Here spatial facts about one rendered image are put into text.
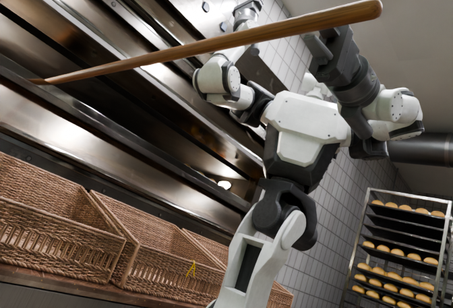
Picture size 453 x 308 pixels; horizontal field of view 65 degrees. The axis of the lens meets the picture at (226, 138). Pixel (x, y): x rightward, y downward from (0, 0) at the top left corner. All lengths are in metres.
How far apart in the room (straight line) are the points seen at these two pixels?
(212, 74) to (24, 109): 0.83
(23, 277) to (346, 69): 0.92
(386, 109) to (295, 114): 0.48
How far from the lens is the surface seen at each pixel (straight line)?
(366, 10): 0.57
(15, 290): 1.11
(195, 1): 2.14
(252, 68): 2.44
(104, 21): 1.79
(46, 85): 1.63
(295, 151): 1.16
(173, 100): 1.76
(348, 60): 0.69
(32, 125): 1.60
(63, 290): 1.16
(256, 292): 1.12
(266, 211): 1.15
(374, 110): 0.77
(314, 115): 1.20
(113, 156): 1.77
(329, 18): 0.60
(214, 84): 1.06
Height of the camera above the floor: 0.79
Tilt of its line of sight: 17 degrees up
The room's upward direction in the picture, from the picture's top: 21 degrees clockwise
